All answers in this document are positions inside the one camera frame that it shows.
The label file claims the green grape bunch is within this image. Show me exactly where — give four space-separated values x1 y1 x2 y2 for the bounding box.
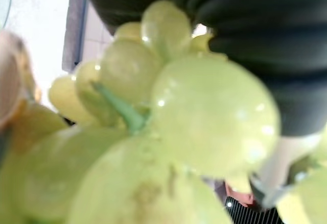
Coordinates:
0 0 327 224

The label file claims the black striped mat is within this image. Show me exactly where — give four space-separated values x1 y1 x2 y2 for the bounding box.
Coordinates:
223 195 284 224

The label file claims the pink object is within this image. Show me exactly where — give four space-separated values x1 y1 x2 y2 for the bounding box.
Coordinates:
224 182 255 208

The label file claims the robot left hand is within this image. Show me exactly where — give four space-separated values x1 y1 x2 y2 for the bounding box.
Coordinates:
78 0 327 211

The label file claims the yellow fruit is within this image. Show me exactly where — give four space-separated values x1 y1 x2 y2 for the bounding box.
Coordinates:
10 60 68 156

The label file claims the tan round object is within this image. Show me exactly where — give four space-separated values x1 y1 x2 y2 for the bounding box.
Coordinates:
0 30 28 129

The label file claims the grey furniture panel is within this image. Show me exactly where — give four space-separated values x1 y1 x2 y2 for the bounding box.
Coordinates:
62 0 89 72

